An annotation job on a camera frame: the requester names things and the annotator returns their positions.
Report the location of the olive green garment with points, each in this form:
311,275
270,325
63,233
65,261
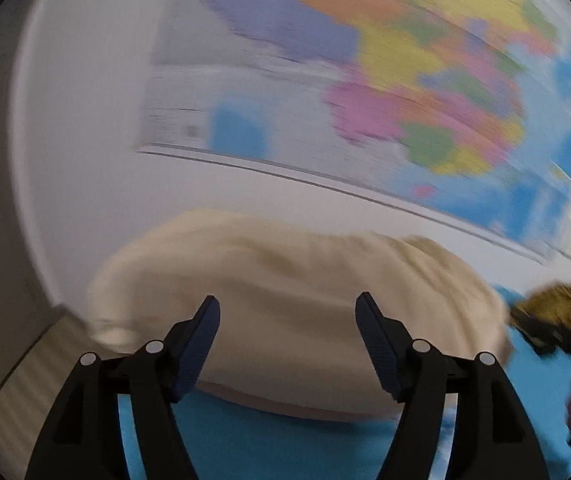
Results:
558,305

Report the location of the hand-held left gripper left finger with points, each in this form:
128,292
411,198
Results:
196,345

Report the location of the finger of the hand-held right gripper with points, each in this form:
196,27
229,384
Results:
550,335

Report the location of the colourful wall map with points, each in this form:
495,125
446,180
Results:
390,85

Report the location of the cream jacket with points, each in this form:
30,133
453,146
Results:
290,285

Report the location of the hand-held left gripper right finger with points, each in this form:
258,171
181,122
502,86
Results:
378,340

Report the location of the blue bed sheet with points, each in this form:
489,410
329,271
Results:
290,445

